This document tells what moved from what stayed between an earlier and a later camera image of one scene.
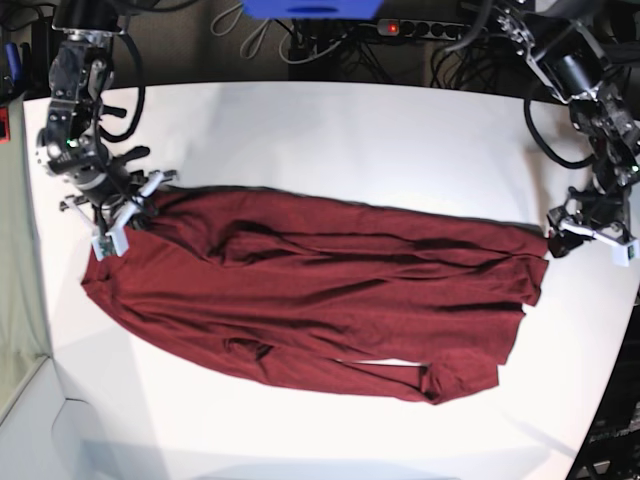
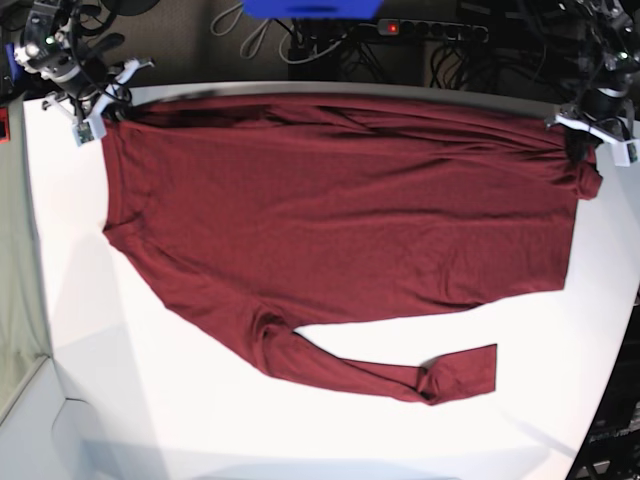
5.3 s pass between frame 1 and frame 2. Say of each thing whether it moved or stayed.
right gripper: moved
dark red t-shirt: moved
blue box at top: stayed
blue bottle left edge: stayed
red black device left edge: stayed
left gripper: moved
